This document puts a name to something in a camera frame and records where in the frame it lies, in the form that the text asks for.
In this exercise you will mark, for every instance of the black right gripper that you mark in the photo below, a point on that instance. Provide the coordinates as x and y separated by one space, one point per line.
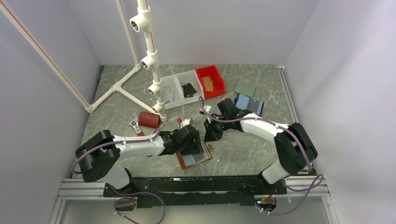
211 134

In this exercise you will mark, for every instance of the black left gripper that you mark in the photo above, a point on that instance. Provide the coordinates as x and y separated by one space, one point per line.
195 147

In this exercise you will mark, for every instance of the green card holder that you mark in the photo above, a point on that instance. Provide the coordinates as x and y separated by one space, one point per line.
244 88

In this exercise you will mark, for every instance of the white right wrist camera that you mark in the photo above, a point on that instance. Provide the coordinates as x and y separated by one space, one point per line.
205 110

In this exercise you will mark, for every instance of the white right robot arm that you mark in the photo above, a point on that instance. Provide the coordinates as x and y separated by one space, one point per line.
294 148

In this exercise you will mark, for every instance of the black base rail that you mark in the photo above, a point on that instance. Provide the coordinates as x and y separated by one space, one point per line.
198 190

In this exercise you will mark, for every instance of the clear middle plastic bin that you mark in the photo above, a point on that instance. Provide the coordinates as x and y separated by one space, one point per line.
190 77

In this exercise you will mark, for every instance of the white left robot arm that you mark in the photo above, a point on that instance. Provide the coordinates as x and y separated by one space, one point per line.
96 159

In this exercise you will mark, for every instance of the clear left plastic bin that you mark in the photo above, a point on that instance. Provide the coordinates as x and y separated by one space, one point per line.
172 81

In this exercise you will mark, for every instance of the grey card in blue holder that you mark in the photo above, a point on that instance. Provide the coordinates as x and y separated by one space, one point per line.
254 105

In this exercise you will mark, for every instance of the red plastic bin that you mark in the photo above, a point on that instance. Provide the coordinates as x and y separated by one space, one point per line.
218 82

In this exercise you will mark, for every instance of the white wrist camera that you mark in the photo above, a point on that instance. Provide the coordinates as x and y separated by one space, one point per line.
205 110
183 122

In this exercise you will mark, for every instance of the dark red card holder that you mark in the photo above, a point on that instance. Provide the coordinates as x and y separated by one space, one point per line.
148 119

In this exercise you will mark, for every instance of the brown leather card holder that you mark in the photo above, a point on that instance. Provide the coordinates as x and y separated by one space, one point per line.
189 161

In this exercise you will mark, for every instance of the black card in bin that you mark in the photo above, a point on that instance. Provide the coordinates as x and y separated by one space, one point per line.
188 85

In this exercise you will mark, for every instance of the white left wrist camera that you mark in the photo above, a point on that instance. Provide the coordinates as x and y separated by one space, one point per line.
183 122

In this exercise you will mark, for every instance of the adjustable wrench red handle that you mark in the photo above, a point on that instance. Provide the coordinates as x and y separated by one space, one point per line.
135 125

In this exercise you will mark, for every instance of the orange card in bin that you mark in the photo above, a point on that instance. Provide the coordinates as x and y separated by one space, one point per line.
208 84

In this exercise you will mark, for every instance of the white pvc pipe frame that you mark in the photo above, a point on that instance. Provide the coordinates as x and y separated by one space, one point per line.
117 87

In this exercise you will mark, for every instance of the clear plastic bin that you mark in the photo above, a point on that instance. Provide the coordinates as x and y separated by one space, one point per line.
190 77
172 81

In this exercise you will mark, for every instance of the blue card holder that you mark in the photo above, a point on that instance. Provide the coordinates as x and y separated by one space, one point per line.
243 102

